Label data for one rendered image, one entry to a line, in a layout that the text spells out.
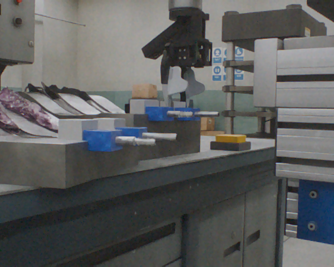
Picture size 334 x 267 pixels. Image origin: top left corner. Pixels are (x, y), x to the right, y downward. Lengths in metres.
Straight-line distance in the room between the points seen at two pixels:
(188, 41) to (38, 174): 0.49
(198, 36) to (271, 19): 4.06
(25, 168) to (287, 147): 0.33
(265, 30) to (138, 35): 4.63
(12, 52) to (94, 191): 1.14
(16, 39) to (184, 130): 0.95
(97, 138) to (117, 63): 8.89
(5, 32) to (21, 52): 0.10
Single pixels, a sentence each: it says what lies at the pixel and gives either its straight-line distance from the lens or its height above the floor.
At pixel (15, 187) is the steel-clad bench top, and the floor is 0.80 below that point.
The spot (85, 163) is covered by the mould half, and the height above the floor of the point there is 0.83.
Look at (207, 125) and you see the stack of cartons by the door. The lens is 7.74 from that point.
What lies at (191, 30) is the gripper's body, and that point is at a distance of 0.95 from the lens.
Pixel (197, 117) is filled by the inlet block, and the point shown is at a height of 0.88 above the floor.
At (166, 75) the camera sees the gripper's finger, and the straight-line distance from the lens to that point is 0.93.
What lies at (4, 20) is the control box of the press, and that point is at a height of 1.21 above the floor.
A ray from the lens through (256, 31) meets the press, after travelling 5.02.
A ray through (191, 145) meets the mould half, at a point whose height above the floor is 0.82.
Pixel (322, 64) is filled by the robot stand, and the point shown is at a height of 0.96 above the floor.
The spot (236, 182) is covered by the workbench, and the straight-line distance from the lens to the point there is 1.19.
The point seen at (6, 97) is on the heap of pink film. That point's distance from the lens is 0.80.
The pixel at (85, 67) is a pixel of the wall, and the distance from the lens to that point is 10.08.
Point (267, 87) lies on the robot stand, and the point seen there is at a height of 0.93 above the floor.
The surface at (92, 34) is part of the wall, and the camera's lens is 10.04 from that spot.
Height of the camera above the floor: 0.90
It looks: 3 degrees down
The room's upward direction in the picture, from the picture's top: 1 degrees clockwise
